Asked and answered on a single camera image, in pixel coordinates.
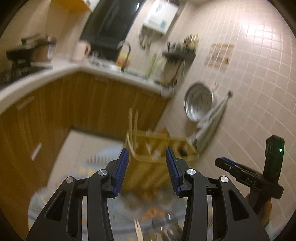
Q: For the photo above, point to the brown rice cooker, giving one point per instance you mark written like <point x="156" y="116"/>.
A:
<point x="44" y="49"/>

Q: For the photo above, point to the metal steamer tray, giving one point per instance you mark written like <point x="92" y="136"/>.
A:
<point x="198" y="101"/>

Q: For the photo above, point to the gas stove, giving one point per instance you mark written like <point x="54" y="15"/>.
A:
<point x="9" y="76"/>

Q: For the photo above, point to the wooden base cabinets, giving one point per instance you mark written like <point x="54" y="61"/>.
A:
<point x="34" y="128"/>

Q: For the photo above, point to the yellow plastic utensil basket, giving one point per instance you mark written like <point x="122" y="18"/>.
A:
<point x="147" y="170"/>

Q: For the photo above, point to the green bottle on counter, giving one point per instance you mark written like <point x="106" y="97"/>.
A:
<point x="151" y="65"/>

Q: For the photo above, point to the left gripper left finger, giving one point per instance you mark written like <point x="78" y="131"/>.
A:
<point x="61" y="217"/>

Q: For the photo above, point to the wooden chopstick bundle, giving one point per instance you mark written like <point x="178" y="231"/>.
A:
<point x="132" y="124"/>

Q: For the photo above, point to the black frying pan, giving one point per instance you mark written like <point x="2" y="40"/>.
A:
<point x="25" y="50"/>

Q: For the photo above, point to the person's right hand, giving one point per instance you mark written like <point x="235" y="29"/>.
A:
<point x="261" y="205"/>

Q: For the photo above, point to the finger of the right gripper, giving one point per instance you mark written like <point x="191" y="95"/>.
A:
<point x="228" y="165"/>

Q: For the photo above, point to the dark kitchen window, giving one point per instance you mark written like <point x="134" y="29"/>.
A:
<point x="109" y="24"/>

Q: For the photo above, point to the chrome sink faucet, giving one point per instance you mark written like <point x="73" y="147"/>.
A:
<point x="119" y="47"/>

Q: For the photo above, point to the white water heater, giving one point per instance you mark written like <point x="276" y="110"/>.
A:
<point x="160" y="16"/>

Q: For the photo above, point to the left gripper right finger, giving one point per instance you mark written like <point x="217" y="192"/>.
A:
<point x="233" y="217"/>

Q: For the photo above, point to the grey hanging towel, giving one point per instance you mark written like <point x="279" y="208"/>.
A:
<point x="207" y="126"/>

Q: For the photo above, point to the orange bottle by sink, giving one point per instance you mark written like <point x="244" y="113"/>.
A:
<point x="123" y="59"/>

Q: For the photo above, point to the black wall spice rack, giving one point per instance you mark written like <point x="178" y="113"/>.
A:
<point x="182" y="51"/>

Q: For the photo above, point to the white electric kettle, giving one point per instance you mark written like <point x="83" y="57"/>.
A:
<point x="81" y="51"/>

